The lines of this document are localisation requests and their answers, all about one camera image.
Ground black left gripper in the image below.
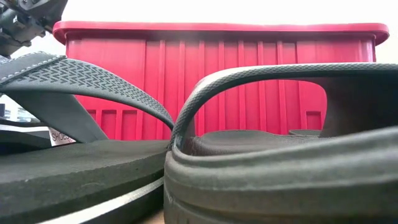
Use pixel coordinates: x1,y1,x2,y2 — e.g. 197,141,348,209
6,0,69,32

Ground black flip-flop chevron strap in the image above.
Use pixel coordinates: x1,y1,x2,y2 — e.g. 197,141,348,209
0,51,175,224

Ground black flip-flop ridged sole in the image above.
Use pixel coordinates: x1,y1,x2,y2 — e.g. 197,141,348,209
163,62,398,224

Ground large red plastic bin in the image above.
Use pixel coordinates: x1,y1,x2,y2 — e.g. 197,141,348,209
52,20,390,141

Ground white shoe label tag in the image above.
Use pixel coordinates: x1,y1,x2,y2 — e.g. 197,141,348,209
47,126,76,147

